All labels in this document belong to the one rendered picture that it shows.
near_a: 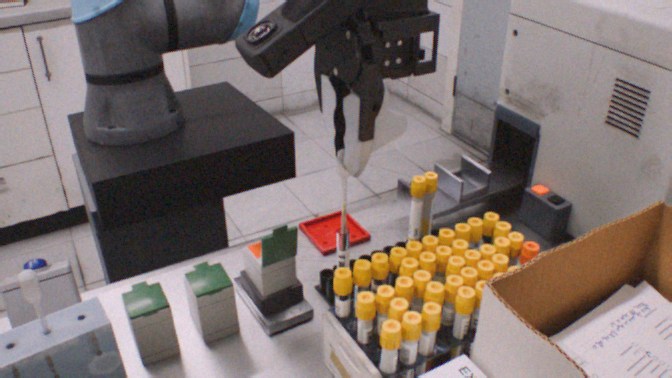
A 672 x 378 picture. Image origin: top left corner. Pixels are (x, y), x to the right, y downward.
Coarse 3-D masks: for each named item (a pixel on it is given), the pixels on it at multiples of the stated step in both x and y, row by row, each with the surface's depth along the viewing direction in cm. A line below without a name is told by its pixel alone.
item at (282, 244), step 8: (272, 232) 56; (280, 232) 56; (288, 232) 57; (296, 232) 57; (264, 240) 56; (272, 240) 56; (280, 240) 57; (288, 240) 57; (296, 240) 58; (264, 248) 56; (272, 248) 57; (280, 248) 57; (288, 248) 58; (296, 248) 59; (264, 256) 57; (272, 256) 57; (280, 256) 58; (288, 256) 59; (264, 264) 57
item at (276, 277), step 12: (252, 252) 60; (252, 264) 60; (276, 264) 59; (288, 264) 60; (252, 276) 61; (264, 276) 59; (276, 276) 60; (288, 276) 61; (264, 288) 60; (276, 288) 60
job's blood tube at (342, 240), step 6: (336, 234) 58; (342, 234) 58; (348, 234) 58; (336, 240) 59; (342, 240) 58; (348, 240) 58; (336, 246) 59; (342, 246) 58; (348, 246) 59; (336, 252) 59; (342, 252) 59; (348, 252) 59; (336, 258) 60; (342, 258) 59; (348, 258) 60; (336, 264) 60; (342, 264) 60; (348, 264) 60
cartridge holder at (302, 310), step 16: (240, 272) 63; (240, 288) 64; (256, 288) 61; (288, 288) 61; (256, 304) 61; (272, 304) 61; (288, 304) 62; (304, 304) 62; (272, 320) 60; (288, 320) 60
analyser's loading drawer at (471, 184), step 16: (464, 160) 79; (496, 160) 84; (512, 160) 84; (448, 176) 75; (464, 176) 80; (480, 176) 76; (496, 176) 80; (512, 176) 80; (528, 176) 80; (400, 192) 76; (448, 192) 76; (464, 192) 76; (480, 192) 76; (496, 192) 77; (448, 208) 73; (464, 208) 75
